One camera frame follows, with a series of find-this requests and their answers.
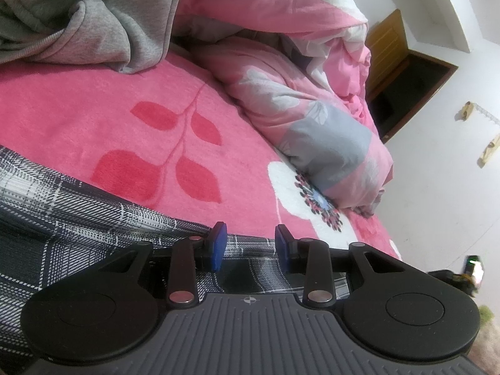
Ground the black white plaid shirt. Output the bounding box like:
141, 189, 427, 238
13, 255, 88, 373
0, 145, 348, 360

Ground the right fleece sleeve green cuff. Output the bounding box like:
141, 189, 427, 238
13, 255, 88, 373
468, 306, 500, 375

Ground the pink floral bed sheet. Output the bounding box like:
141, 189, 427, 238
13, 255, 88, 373
1, 54, 398, 257

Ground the pink floral quilt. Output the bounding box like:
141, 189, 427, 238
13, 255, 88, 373
174, 0, 393, 215

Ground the brown wooden door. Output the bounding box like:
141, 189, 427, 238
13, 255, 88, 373
366, 9, 458, 143

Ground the grey hoodie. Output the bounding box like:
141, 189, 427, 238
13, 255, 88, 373
1, 0, 179, 74

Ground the wooden wall hook rack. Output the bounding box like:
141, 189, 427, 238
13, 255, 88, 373
455, 101, 499, 168

